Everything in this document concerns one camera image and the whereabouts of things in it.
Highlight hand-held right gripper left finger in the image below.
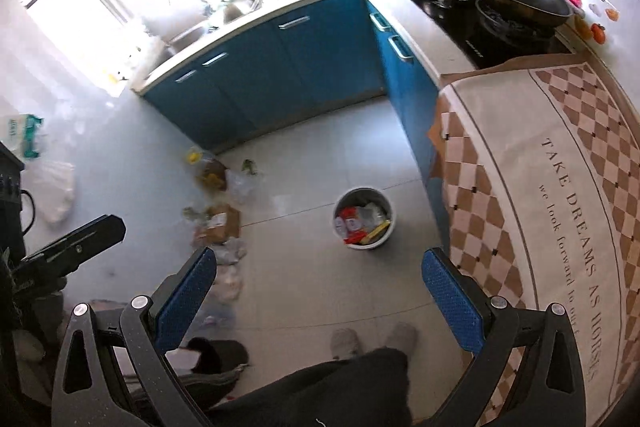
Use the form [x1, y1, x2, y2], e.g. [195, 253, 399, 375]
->
[50, 247, 218, 427]

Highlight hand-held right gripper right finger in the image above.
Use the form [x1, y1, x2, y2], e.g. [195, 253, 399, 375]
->
[421, 248, 587, 427]

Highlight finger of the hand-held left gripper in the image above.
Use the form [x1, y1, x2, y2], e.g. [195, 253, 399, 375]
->
[20, 215, 127, 278]

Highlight white trash bucket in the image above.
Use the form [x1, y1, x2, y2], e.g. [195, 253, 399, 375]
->
[333, 188, 396, 251]

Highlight crumpled clear plastic wrap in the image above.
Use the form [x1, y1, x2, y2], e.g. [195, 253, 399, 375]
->
[210, 242, 248, 308]

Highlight white plastic bag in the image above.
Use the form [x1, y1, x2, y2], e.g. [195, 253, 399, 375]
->
[30, 159, 76, 223]

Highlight person's right foot grey sock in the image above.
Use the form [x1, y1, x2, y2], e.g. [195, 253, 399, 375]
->
[385, 322, 418, 355]

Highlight person's foot grey sock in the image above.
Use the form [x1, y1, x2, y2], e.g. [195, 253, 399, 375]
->
[331, 328, 363, 360]
[385, 322, 418, 355]

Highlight black bag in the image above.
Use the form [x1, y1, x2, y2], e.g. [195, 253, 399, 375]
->
[165, 338, 249, 408]

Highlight brown cardboard box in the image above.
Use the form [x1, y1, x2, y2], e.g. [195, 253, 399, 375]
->
[192, 204, 243, 250]

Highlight person's left foot grey sock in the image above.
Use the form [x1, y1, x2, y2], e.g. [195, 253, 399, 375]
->
[331, 328, 363, 360]

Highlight clear plastic bag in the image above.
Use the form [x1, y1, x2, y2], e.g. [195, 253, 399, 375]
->
[225, 169, 256, 202]

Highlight green and white tissue pack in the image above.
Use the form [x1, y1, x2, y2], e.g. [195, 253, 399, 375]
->
[0, 113, 46, 160]

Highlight yellow oil bottle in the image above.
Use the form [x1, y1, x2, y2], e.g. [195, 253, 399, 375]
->
[185, 147, 231, 190]

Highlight person's dark trousers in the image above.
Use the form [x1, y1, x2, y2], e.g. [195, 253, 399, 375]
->
[205, 347, 416, 427]

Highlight brown checkered tablecloth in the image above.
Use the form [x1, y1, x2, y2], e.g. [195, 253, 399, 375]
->
[427, 52, 640, 427]

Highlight bright window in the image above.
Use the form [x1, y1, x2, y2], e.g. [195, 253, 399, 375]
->
[10, 0, 131, 98]

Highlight blue sink cabinet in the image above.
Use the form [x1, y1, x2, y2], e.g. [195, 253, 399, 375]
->
[132, 0, 388, 152]

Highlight black stove top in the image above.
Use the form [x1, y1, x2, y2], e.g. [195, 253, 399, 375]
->
[385, 0, 573, 70]

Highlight steel sink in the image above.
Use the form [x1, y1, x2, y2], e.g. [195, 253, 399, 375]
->
[165, 0, 266, 52]

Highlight black appliance with cable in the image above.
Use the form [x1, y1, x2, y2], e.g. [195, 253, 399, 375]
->
[0, 142, 36, 258]

